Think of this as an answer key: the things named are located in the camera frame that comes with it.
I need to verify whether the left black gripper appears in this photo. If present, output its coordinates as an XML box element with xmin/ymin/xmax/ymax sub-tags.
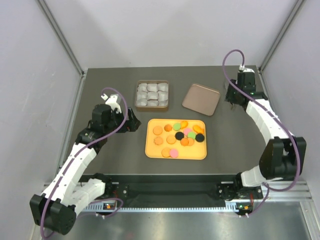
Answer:
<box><xmin>104</xmin><ymin>107</ymin><xmax>141</xmax><ymax>135</ymax></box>

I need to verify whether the tan round cookie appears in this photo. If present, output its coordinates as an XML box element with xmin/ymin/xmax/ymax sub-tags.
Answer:
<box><xmin>166</xmin><ymin>135</ymin><xmax>176</xmax><ymax>145</ymax></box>
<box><xmin>187</xmin><ymin>138</ymin><xmax>194</xmax><ymax>146</ymax></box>
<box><xmin>152</xmin><ymin>126</ymin><xmax>163</xmax><ymax>136</ymax></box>

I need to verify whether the tan flower cookie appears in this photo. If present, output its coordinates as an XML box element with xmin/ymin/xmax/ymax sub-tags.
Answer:
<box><xmin>153</xmin><ymin>136</ymin><xmax>163</xmax><ymax>146</ymax></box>

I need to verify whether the brown cookie tin box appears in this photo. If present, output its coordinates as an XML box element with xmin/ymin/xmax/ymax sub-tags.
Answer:
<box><xmin>134</xmin><ymin>80</ymin><xmax>170</xmax><ymax>113</ymax></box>

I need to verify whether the orange flower cookie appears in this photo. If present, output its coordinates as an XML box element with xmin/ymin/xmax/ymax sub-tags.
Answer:
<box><xmin>163</xmin><ymin>124</ymin><xmax>173</xmax><ymax>132</ymax></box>

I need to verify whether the green cookie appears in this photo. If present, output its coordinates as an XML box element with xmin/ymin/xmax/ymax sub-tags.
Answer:
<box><xmin>172</xmin><ymin>122</ymin><xmax>181</xmax><ymax>131</ymax></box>
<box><xmin>187</xmin><ymin>131</ymin><xmax>197</xmax><ymax>139</ymax></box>

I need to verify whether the orange round cookie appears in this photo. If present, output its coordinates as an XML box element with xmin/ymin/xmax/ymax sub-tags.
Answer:
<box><xmin>180</xmin><ymin>138</ymin><xmax>189</xmax><ymax>146</ymax></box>

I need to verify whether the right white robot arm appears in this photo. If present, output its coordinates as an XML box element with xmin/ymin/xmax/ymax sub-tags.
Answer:
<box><xmin>225</xmin><ymin>65</ymin><xmax>307</xmax><ymax>198</ymax></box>

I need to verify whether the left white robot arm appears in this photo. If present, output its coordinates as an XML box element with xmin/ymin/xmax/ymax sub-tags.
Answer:
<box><xmin>29</xmin><ymin>92</ymin><xmax>141</xmax><ymax>239</ymax></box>

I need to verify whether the brown tin lid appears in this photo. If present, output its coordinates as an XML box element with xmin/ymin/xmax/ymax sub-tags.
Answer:
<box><xmin>182</xmin><ymin>84</ymin><xmax>221</xmax><ymax>116</ymax></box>

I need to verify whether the yellow tray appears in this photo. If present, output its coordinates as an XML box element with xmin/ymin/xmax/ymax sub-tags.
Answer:
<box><xmin>145</xmin><ymin>118</ymin><xmax>207</xmax><ymax>161</ymax></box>

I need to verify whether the orange cookie bottom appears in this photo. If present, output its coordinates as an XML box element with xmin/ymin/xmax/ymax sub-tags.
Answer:
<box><xmin>161</xmin><ymin>147</ymin><xmax>171</xmax><ymax>158</ymax></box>

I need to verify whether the black cookie left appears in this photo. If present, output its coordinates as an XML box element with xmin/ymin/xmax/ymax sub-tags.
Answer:
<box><xmin>175</xmin><ymin>131</ymin><xmax>185</xmax><ymax>141</ymax></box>

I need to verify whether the black cookie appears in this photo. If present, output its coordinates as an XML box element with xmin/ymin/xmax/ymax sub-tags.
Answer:
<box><xmin>195</xmin><ymin>133</ymin><xmax>205</xmax><ymax>143</ymax></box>
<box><xmin>175</xmin><ymin>131</ymin><xmax>185</xmax><ymax>141</ymax></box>

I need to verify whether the orange fish cookie right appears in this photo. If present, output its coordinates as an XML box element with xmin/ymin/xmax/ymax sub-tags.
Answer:
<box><xmin>193</xmin><ymin>125</ymin><xmax>205</xmax><ymax>134</ymax></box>

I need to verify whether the orange fish cookie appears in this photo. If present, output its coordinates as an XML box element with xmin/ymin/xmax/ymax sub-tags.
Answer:
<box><xmin>193</xmin><ymin>125</ymin><xmax>205</xmax><ymax>134</ymax></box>
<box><xmin>180</xmin><ymin>120</ymin><xmax>188</xmax><ymax>129</ymax></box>

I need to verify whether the pink cookie bottom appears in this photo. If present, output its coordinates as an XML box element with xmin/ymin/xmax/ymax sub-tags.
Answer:
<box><xmin>169</xmin><ymin>149</ymin><xmax>179</xmax><ymax>158</ymax></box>

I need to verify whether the pink cookie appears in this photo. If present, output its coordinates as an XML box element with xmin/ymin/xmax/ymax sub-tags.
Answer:
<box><xmin>169</xmin><ymin>149</ymin><xmax>179</xmax><ymax>158</ymax></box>
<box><xmin>183</xmin><ymin>127</ymin><xmax>192</xmax><ymax>136</ymax></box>

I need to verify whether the orange fish cookie upper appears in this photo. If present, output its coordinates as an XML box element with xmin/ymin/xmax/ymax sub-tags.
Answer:
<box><xmin>180</xmin><ymin>120</ymin><xmax>188</xmax><ymax>129</ymax></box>

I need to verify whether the black cookie right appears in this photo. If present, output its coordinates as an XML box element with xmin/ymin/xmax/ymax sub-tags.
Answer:
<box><xmin>195</xmin><ymin>133</ymin><xmax>205</xmax><ymax>143</ymax></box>

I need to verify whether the pink cookie middle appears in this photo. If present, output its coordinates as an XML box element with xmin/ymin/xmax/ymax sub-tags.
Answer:
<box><xmin>183</xmin><ymin>127</ymin><xmax>192</xmax><ymax>136</ymax></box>

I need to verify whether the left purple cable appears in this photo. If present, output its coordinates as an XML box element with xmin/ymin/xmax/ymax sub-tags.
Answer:
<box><xmin>39</xmin><ymin>87</ymin><xmax>129</xmax><ymax>238</ymax></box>

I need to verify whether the purple cable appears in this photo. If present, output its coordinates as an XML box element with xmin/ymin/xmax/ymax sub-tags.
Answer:
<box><xmin>222</xmin><ymin>49</ymin><xmax>301</xmax><ymax>193</ymax></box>
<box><xmin>39</xmin><ymin>87</ymin><xmax>129</xmax><ymax>238</ymax></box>

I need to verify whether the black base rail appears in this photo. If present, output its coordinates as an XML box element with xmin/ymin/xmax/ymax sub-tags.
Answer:
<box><xmin>80</xmin><ymin>173</ymin><xmax>263</xmax><ymax>213</ymax></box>

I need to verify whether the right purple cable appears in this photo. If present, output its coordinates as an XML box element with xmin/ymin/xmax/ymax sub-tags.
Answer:
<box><xmin>222</xmin><ymin>49</ymin><xmax>301</xmax><ymax>193</ymax></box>

